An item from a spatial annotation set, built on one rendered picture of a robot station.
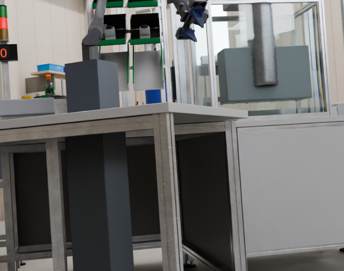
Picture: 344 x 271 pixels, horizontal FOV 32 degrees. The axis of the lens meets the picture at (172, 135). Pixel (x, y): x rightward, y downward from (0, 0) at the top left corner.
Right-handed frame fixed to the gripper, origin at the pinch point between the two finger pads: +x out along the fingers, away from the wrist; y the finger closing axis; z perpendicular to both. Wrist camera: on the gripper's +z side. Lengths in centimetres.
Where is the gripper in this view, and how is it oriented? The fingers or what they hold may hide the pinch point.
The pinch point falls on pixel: (195, 28)
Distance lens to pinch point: 225.1
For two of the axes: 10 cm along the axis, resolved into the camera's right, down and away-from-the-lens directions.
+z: 8.7, -0.9, 4.8
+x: 3.6, 7.8, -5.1
